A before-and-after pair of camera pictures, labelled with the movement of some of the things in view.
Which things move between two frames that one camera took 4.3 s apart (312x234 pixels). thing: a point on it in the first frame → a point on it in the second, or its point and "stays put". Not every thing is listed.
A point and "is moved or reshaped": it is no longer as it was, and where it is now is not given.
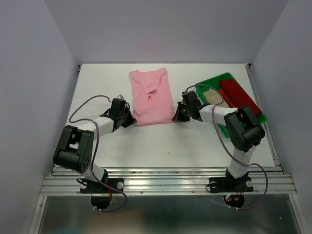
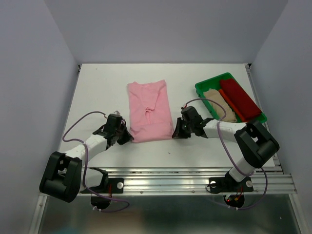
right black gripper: [177, 117] → [177, 132]
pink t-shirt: [151, 96] is moved or reshaped
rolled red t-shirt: [238, 95] stays put
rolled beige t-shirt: [214, 98] stays put
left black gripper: [130, 121] → [127, 137]
